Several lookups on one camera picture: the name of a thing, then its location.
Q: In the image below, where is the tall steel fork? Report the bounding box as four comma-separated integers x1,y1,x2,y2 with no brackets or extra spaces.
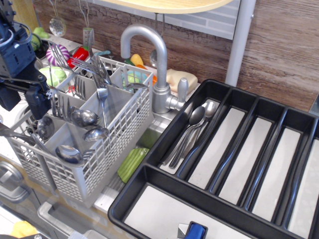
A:
90,54,110,127

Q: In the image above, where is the small steel spoon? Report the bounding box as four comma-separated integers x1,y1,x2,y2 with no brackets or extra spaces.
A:
37,116,55,141

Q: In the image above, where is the yellow toy fruit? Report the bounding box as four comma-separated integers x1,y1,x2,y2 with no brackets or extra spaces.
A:
130,54,144,66

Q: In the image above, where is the large steel spoon front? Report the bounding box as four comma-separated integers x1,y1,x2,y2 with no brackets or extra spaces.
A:
55,145,84,166

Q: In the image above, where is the green toy can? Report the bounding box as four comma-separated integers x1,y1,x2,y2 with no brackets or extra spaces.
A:
31,27,49,51

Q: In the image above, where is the wooden round shelf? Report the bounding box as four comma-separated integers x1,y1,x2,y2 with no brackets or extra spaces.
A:
103,0,232,14

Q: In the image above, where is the blue object at bottom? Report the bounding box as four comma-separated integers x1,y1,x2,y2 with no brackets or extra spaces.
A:
177,221,208,239

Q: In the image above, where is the green toy cabbage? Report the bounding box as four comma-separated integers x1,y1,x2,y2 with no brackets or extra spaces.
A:
39,66,67,87

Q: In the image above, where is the yellow toy at corner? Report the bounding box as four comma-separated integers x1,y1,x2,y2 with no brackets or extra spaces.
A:
10,221,37,239

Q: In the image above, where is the dark steel spoon in tray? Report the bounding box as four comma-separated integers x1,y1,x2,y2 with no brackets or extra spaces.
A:
160,106,205,165

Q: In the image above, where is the hanging metal spatula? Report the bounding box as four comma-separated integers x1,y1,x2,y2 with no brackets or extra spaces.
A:
78,0,95,50

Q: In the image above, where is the beige toy sponge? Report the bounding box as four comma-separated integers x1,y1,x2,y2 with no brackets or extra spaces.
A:
165,68,199,93

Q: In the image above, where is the steel fork leaning back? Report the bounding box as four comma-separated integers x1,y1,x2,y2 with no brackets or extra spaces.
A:
48,41,74,73

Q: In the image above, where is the silver toy faucet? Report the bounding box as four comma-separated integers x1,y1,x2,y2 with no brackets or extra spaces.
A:
121,24,188,114

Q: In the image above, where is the steel spoon lower basket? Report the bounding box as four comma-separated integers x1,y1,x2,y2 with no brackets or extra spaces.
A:
83,127,110,142

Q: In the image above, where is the black cutlery tray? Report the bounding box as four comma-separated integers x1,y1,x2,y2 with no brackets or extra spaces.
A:
108,80,319,239

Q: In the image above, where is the steel spoon basket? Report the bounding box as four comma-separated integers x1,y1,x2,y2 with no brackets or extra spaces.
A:
83,127,110,142
71,109,100,127

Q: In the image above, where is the hanging slotted ladle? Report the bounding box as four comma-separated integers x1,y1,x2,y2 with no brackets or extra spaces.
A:
49,0,66,37

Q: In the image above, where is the grey plastic cutlery basket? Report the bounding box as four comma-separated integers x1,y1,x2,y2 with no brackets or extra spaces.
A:
5,55,154,209

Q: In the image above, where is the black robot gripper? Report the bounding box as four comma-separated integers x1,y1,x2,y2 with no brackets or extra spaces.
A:
0,0,51,120

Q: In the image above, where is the red toy pepper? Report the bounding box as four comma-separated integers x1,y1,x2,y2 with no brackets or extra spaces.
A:
67,46,89,68

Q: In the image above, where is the steel spoon middle basket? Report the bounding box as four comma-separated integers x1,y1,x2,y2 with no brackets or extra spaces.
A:
71,109,100,127

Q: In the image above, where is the purple striped toy ball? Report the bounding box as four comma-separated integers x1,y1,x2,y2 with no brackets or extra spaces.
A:
46,43,70,68

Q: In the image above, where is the grey metal post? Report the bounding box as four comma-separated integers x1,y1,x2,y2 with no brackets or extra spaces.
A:
225,0,256,87

